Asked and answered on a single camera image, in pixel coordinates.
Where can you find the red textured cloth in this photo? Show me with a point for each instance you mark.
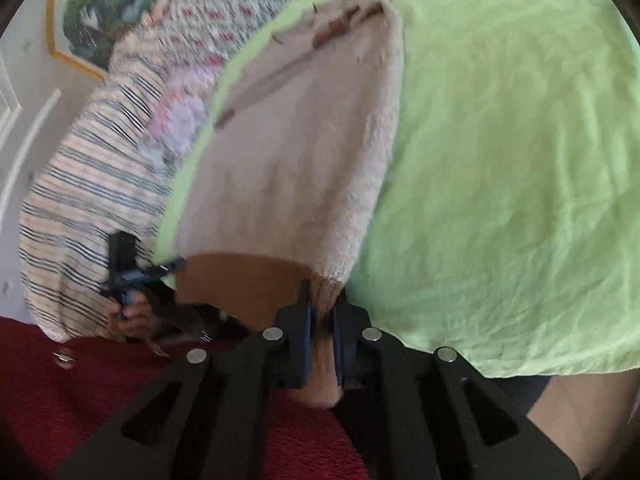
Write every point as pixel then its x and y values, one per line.
pixel 75 410

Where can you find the lilac floral cloth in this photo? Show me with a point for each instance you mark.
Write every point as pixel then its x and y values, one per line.
pixel 175 117

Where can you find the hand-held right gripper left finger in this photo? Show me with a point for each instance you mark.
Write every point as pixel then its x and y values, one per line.
pixel 306 332

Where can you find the light green bed sheet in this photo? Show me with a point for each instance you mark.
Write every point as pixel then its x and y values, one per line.
pixel 500 160

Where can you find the white red patterned cloth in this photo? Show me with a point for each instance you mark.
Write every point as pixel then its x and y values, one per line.
pixel 225 5

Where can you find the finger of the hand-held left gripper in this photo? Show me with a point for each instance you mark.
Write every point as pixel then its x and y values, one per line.
pixel 167 266
pixel 185 317

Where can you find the framed wall picture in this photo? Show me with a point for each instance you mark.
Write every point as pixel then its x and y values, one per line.
pixel 95 15

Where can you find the beige knitted sweater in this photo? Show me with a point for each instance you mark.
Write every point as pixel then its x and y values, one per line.
pixel 300 160

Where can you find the striped blanket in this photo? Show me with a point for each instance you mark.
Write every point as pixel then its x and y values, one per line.
pixel 85 200

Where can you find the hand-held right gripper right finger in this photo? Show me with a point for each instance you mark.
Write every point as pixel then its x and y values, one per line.
pixel 340 347

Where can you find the person's left hand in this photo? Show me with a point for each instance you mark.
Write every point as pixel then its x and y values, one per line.
pixel 132 320

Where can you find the brown bed base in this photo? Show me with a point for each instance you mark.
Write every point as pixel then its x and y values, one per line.
pixel 575 410
pixel 235 285

